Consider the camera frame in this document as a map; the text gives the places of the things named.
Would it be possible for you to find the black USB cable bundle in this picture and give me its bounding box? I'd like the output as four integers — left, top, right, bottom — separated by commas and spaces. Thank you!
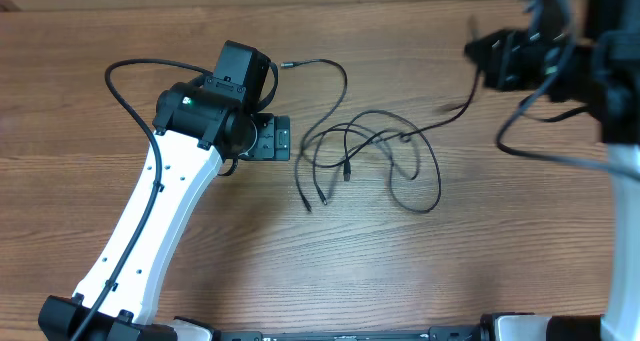
279, 58, 481, 215

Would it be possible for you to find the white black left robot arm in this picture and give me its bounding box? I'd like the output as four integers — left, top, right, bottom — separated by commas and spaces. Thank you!
38, 41, 291, 341

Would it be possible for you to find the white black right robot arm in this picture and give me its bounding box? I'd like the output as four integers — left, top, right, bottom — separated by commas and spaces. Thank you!
464, 0, 639, 340

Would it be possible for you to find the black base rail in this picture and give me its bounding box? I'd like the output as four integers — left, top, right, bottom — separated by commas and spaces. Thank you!
219, 324, 569, 341

